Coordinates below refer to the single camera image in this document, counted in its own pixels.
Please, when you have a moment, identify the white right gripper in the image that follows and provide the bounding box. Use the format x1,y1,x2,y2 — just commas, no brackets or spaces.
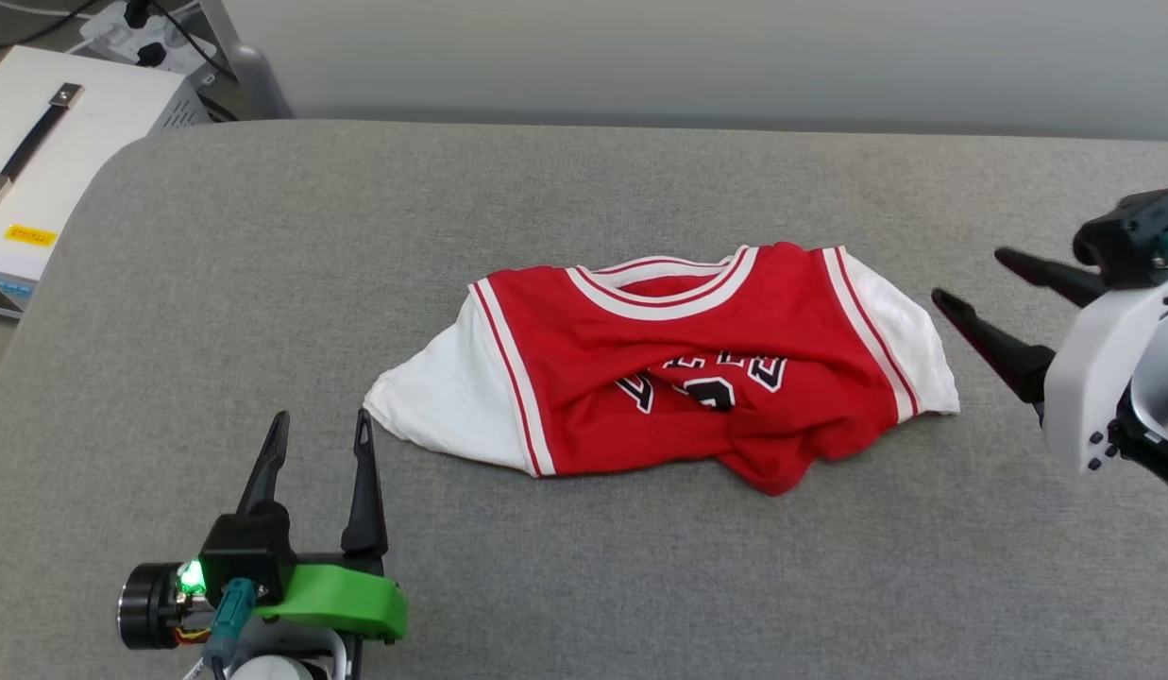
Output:
931,247,1168,473

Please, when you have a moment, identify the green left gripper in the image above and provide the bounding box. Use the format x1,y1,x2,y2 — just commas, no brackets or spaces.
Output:
118,409,408,651

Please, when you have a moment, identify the red and white basketball jersey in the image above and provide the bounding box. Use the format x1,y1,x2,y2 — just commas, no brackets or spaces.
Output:
364,241,960,497

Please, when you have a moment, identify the grey partition foot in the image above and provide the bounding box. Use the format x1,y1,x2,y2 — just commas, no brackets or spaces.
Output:
227,42,294,121

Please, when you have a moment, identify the white equipment box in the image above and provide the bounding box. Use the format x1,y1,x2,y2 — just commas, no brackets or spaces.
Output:
0,45,212,317

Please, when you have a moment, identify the white partition panel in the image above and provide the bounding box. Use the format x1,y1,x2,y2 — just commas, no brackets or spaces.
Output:
201,0,1168,143

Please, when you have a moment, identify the white power strip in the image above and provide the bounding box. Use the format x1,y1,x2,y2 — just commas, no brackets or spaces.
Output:
78,0,216,72

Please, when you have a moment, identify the left camera cable teal plug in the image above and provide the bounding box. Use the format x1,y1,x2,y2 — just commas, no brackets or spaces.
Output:
201,578,257,680

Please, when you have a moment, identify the black box handle strap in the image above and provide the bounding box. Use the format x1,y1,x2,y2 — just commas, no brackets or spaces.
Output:
0,83,84,207

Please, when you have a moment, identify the black power cable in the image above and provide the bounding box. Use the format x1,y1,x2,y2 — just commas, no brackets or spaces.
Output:
0,0,155,50
135,0,240,122

